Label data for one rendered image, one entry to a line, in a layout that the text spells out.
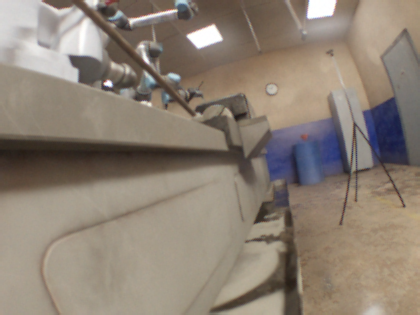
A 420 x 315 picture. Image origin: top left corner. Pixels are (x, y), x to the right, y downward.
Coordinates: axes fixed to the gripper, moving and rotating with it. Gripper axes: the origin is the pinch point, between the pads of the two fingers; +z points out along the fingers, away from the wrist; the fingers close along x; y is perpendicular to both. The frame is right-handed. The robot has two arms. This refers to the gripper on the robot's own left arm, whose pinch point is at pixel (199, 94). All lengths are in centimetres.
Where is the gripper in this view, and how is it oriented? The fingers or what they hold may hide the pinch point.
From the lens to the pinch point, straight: 170.5
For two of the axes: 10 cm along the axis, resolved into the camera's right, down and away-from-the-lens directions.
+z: 7.5, -2.5, 6.2
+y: 4.5, 8.7, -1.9
